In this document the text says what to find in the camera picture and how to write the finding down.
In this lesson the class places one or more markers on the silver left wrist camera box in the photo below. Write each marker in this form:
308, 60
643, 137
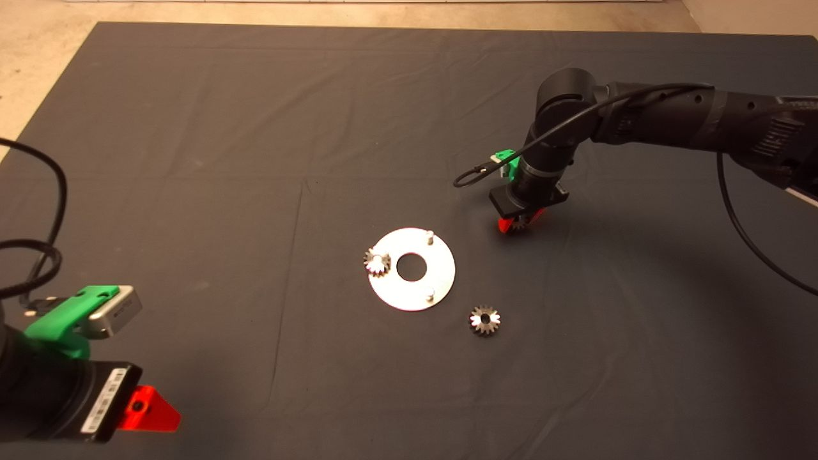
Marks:
120, 313

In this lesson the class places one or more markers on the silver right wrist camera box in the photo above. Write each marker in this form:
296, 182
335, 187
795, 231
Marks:
498, 160

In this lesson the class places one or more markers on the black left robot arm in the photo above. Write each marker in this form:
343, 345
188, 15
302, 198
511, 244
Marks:
13, 358

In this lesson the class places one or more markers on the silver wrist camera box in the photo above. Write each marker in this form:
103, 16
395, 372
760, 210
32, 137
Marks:
120, 313
498, 160

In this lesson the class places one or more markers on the dark grey table cloth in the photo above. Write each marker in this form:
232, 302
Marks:
255, 96

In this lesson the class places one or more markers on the green right camera mount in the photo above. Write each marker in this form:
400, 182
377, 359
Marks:
508, 156

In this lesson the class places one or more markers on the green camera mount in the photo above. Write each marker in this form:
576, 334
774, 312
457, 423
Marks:
57, 322
508, 156

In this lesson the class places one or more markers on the green left camera mount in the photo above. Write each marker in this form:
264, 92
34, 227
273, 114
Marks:
57, 322

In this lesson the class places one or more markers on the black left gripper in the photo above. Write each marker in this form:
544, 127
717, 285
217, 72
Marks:
70, 402

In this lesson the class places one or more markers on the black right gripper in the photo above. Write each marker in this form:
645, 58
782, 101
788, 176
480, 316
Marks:
527, 199

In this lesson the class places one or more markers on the round metal carrier plate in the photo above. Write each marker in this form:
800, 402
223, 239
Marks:
415, 297

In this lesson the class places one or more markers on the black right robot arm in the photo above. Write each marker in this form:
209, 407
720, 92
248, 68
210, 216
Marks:
671, 115

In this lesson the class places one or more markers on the small steel planetary gear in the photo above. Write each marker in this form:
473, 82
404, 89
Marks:
517, 223
377, 262
484, 320

